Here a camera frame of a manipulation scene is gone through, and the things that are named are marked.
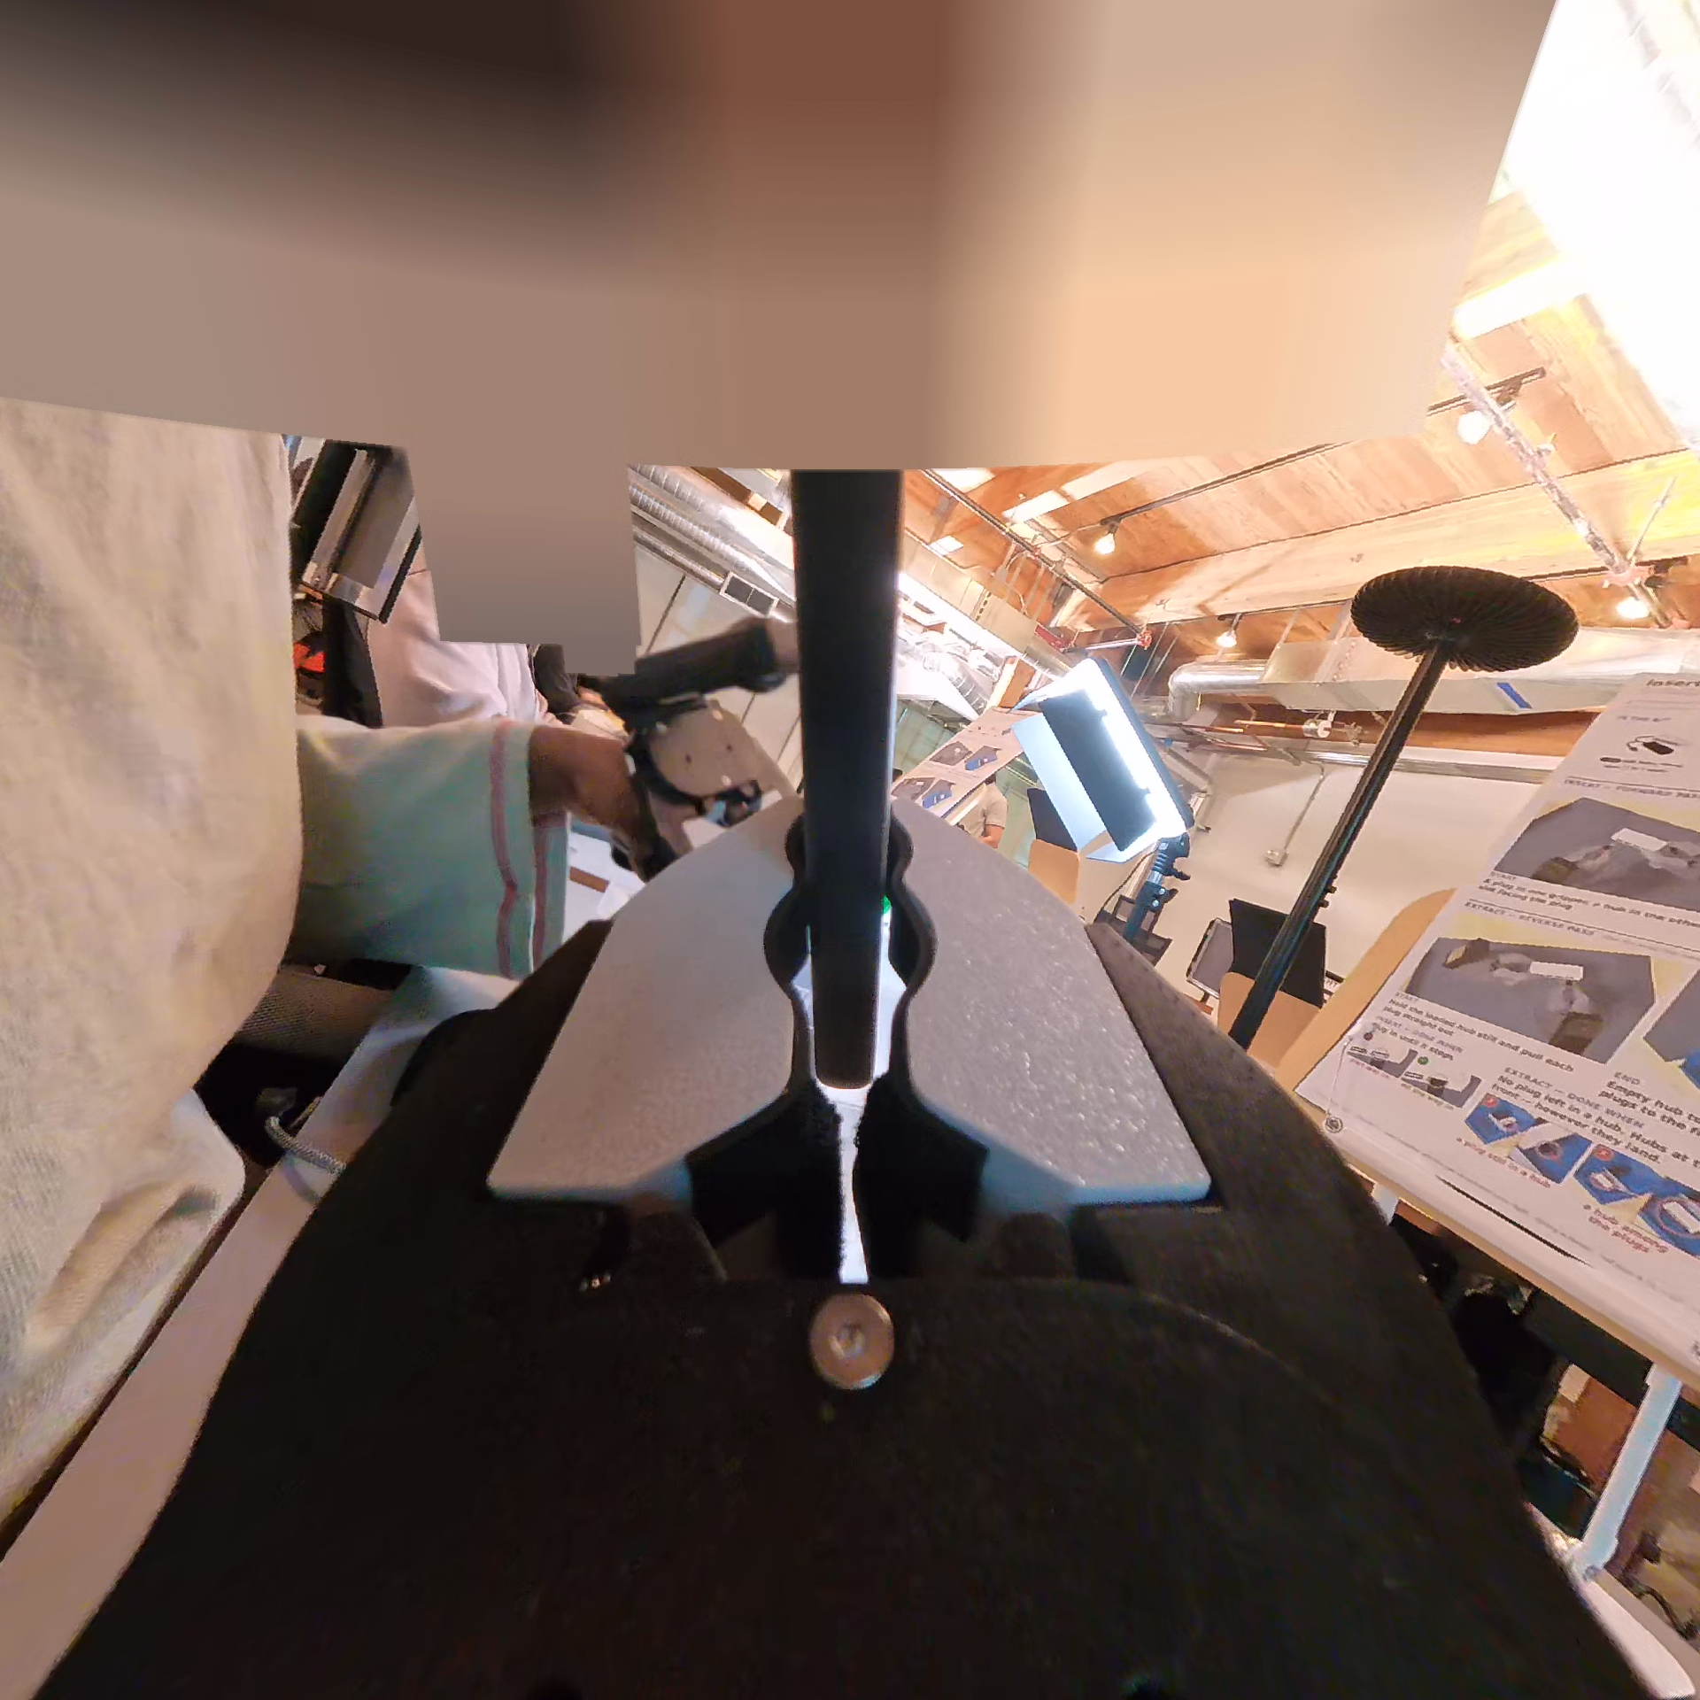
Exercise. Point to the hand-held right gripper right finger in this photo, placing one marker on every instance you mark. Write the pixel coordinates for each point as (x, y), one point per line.
(1048, 1048)

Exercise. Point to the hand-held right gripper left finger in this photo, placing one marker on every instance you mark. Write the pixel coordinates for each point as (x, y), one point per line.
(637, 1048)

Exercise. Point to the slim black usb hub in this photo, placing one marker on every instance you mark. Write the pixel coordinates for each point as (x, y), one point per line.
(845, 732)

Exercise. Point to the person's left forearm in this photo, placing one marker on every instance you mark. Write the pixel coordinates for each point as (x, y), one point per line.
(425, 837)

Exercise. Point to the person's left hand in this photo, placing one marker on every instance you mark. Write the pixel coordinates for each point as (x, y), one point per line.
(585, 778)

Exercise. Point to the small instruction poster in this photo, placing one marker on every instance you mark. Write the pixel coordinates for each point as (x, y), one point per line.
(970, 763)

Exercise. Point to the white light panel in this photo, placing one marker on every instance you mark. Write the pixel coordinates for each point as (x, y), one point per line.
(1110, 758)

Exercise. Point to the silver framed monitor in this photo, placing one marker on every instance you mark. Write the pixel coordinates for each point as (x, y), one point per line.
(353, 545)

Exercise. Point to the black disc on pole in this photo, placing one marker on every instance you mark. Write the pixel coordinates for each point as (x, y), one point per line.
(1461, 618)

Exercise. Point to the silver air duct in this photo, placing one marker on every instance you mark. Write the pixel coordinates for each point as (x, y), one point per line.
(1249, 685)

